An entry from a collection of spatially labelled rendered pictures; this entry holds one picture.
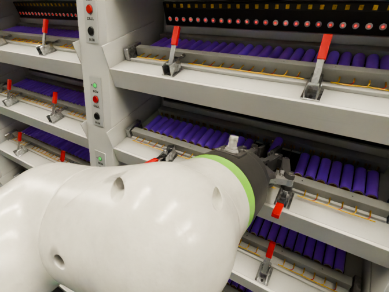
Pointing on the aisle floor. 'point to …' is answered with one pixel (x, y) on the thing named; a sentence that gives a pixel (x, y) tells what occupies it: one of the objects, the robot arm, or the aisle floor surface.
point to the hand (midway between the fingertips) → (268, 153)
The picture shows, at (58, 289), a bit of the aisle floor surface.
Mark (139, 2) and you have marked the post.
